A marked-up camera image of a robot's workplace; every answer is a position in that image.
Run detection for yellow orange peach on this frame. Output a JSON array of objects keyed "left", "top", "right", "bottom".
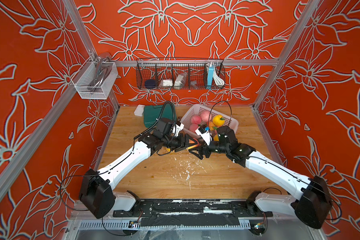
[{"left": 187, "top": 139, "right": 199, "bottom": 150}]

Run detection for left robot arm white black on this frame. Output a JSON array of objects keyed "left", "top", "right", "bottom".
[{"left": 79, "top": 118, "right": 199, "bottom": 219}]

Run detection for white plastic perforated basket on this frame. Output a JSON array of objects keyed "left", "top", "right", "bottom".
[{"left": 180, "top": 104, "right": 239, "bottom": 138}]

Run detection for white cable bundle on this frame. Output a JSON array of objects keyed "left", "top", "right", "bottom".
[{"left": 212, "top": 67, "right": 225, "bottom": 86}]

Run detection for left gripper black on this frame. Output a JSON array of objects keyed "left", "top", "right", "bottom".
[{"left": 162, "top": 133, "right": 197, "bottom": 152}]

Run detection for metal tongs in basket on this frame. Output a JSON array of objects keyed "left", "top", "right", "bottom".
[{"left": 88, "top": 52, "right": 112, "bottom": 93}]

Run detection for light blue box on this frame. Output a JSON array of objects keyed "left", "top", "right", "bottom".
[{"left": 206, "top": 63, "right": 215, "bottom": 89}]

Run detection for dark round container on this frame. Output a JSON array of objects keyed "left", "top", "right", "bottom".
[{"left": 144, "top": 79, "right": 157, "bottom": 90}]

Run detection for pink peach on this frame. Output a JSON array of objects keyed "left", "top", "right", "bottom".
[
  {"left": 189, "top": 124, "right": 199, "bottom": 133},
  {"left": 191, "top": 115, "right": 202, "bottom": 125},
  {"left": 200, "top": 111, "right": 212, "bottom": 122}
]

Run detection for small white box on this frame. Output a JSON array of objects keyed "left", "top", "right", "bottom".
[{"left": 134, "top": 105, "right": 145, "bottom": 117}]

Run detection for white packet in basket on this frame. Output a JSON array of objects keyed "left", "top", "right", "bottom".
[{"left": 160, "top": 79, "right": 173, "bottom": 88}]

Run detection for black wire wall basket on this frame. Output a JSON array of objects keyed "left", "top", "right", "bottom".
[{"left": 136, "top": 58, "right": 226, "bottom": 90}]

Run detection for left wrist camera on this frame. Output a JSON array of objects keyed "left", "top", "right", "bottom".
[{"left": 172, "top": 121, "right": 184, "bottom": 137}]

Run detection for orange red peach front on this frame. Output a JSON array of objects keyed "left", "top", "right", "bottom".
[{"left": 208, "top": 121, "right": 216, "bottom": 130}]

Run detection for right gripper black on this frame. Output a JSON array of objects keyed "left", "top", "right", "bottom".
[{"left": 187, "top": 139, "right": 230, "bottom": 161}]

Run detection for green plastic tool case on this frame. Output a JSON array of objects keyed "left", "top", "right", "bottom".
[{"left": 143, "top": 103, "right": 177, "bottom": 128}]

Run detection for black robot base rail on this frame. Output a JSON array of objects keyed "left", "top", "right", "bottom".
[{"left": 113, "top": 199, "right": 273, "bottom": 229}]

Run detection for yellow peach back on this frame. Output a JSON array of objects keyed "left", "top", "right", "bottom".
[{"left": 213, "top": 115, "right": 226, "bottom": 127}]

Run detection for clear plastic bag packet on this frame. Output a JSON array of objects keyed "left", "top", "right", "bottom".
[{"left": 173, "top": 73, "right": 188, "bottom": 90}]

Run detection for white mesh wall basket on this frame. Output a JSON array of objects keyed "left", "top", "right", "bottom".
[{"left": 71, "top": 57, "right": 119, "bottom": 100}]

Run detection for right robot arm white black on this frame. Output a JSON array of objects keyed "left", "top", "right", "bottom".
[{"left": 190, "top": 126, "right": 333, "bottom": 229}]

